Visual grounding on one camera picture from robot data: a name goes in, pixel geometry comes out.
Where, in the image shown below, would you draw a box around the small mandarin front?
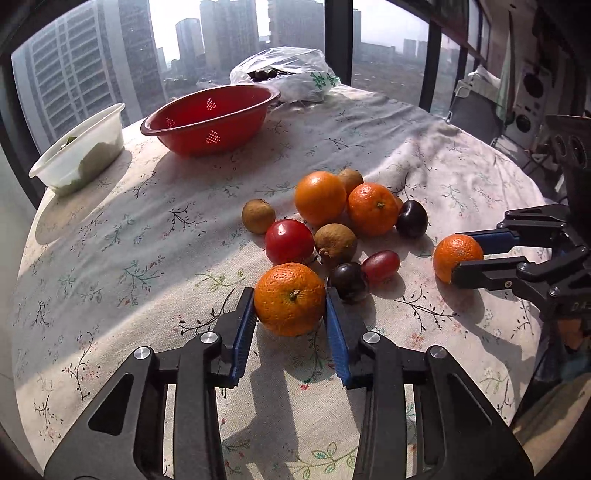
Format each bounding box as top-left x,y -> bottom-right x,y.
433,234 -> 484,284

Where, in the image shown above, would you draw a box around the small mandarin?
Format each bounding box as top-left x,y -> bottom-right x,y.
253,262 -> 325,337
433,234 -> 484,284

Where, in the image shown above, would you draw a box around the dark plum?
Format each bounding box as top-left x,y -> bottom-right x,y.
396,200 -> 428,239
329,262 -> 370,304

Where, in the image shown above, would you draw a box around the kiwi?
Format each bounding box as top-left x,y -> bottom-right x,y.
314,223 -> 358,268
242,199 -> 276,235
338,168 -> 363,195

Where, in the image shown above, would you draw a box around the large smooth orange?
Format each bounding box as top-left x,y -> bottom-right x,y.
294,171 -> 348,227

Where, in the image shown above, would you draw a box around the red tomato large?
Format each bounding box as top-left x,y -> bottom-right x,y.
264,219 -> 315,265

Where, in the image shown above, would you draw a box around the right operator hand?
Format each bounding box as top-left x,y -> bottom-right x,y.
552,318 -> 590,351

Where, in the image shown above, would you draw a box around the white washing machine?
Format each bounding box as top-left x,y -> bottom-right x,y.
504,60 -> 552,150

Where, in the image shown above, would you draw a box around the large mandarin with stem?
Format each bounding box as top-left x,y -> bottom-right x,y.
348,183 -> 402,237

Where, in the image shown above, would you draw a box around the black folding chair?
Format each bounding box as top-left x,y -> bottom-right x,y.
446,80 -> 503,144

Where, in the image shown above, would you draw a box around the floral tablecloth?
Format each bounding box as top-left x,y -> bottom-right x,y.
10,87 -> 543,479

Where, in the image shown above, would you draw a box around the plastic bag of plums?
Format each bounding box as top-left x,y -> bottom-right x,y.
229,46 -> 341,103

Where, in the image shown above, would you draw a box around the white plastic basin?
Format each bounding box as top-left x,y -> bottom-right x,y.
28,102 -> 125,196

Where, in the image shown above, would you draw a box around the red plastic colander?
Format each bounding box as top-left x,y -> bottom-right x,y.
140,83 -> 280,157

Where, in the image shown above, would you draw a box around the green leafy vegetables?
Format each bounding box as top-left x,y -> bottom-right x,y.
60,136 -> 77,150

